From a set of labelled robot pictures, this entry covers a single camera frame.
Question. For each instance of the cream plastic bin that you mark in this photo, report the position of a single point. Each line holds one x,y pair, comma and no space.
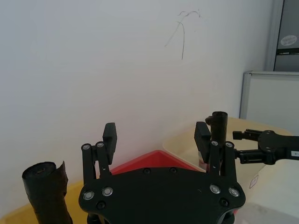
180,144

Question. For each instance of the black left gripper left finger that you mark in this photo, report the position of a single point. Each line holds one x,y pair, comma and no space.
108,144

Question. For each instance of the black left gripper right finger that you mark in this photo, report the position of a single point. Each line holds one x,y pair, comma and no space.
202,142

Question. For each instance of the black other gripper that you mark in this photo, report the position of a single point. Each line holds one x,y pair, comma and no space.
278,144

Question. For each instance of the white board with grey frame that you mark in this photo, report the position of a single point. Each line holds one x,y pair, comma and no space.
273,100

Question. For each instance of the grey metal cabinet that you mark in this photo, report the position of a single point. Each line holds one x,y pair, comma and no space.
287,35

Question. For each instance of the thick black wrapped post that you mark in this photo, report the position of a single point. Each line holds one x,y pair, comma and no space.
46,193

